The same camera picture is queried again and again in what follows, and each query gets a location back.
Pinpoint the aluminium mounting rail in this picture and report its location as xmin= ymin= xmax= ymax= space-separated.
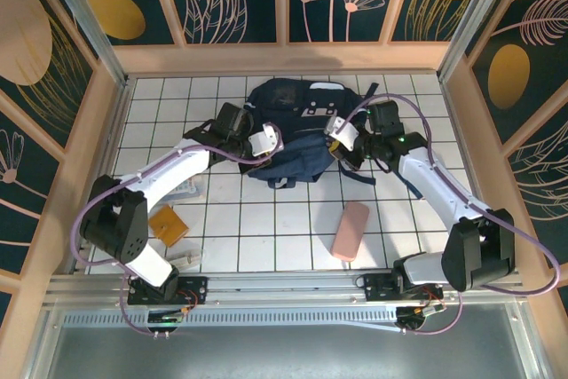
xmin=42 ymin=265 xmax=529 ymax=309

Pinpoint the slotted grey cable tray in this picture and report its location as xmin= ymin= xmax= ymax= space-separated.
xmin=61 ymin=310 xmax=400 ymax=330

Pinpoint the pink pencil case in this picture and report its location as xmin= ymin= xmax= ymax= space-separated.
xmin=330 ymin=201 xmax=371 ymax=263

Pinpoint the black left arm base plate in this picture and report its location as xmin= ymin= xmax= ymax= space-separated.
xmin=127 ymin=275 xmax=209 ymax=305

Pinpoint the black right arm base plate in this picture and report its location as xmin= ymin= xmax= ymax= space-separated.
xmin=362 ymin=270 xmax=445 ymax=304

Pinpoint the aluminium corner post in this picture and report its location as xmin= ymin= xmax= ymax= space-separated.
xmin=35 ymin=0 xmax=130 ymax=90
xmin=437 ymin=0 xmax=521 ymax=81

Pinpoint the navy blue student backpack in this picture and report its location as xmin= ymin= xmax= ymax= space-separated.
xmin=238 ymin=77 xmax=382 ymax=190

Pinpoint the orange sticky note pad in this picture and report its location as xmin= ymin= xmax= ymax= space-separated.
xmin=147 ymin=204 xmax=191 ymax=247

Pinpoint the clear plastic stationery box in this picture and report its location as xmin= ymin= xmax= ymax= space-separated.
xmin=175 ymin=173 xmax=206 ymax=199

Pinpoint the clear plastic pen case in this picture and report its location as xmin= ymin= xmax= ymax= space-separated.
xmin=170 ymin=249 xmax=206 ymax=270

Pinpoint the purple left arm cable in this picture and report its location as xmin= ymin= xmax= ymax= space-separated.
xmin=70 ymin=123 xmax=288 ymax=338

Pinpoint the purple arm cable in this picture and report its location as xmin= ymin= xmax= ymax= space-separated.
xmin=339 ymin=93 xmax=563 ymax=336
xmin=70 ymin=123 xmax=288 ymax=338

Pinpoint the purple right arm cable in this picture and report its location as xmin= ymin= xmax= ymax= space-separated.
xmin=339 ymin=93 xmax=563 ymax=336

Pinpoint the grey metal shelf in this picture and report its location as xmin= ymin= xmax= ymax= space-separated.
xmin=24 ymin=303 xmax=549 ymax=379

